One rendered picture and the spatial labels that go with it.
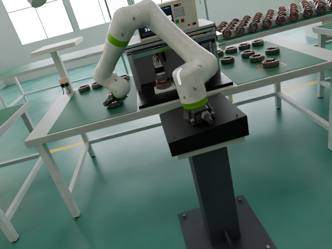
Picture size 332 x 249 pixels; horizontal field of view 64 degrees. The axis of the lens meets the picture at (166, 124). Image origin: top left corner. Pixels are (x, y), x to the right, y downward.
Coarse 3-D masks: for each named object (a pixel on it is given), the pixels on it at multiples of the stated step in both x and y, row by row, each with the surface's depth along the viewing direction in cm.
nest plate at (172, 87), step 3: (171, 84) 196; (156, 87) 198; (168, 87) 192; (171, 87) 190; (174, 87) 189; (156, 90) 192; (159, 90) 191; (162, 90) 189; (165, 90) 189; (168, 90) 189; (156, 93) 189
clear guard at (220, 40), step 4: (204, 32) 194; (208, 32) 190; (212, 32) 186; (216, 32) 182; (192, 36) 191; (196, 36) 187; (200, 36) 184; (204, 36) 180; (208, 36) 176; (212, 36) 174; (216, 36) 173; (220, 36) 173; (196, 40) 174; (200, 40) 174; (216, 40) 172; (220, 40) 172; (224, 40) 172; (204, 44) 172; (208, 44) 172; (212, 44) 172; (216, 44) 171; (220, 44) 171
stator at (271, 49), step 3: (267, 48) 220; (270, 48) 220; (273, 48) 219; (276, 48) 213; (279, 48) 213; (267, 51) 215; (270, 51) 214; (273, 51) 212; (276, 51) 212; (279, 51) 214; (267, 54) 217; (270, 54) 215
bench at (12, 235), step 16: (0, 112) 253; (16, 112) 241; (0, 128) 211; (32, 128) 269; (16, 160) 282; (32, 176) 246; (0, 208) 193; (16, 208) 212; (0, 224) 193; (16, 240) 201
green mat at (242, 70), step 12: (252, 48) 244; (264, 48) 235; (288, 48) 219; (240, 60) 221; (288, 60) 193; (300, 60) 187; (312, 60) 182; (324, 60) 177; (228, 72) 201; (240, 72) 195; (252, 72) 189; (264, 72) 183; (276, 72) 178
